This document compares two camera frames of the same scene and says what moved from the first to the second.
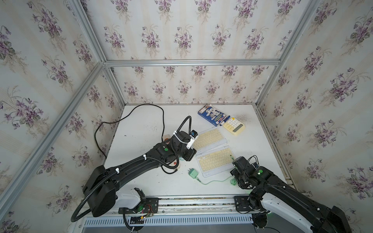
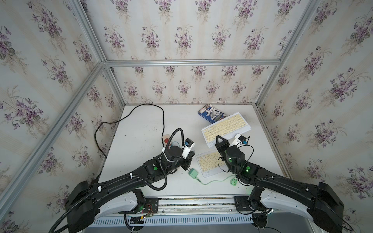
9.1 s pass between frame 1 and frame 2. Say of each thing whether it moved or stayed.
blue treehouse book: stayed
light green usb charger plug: stayed
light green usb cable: stayed
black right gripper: moved
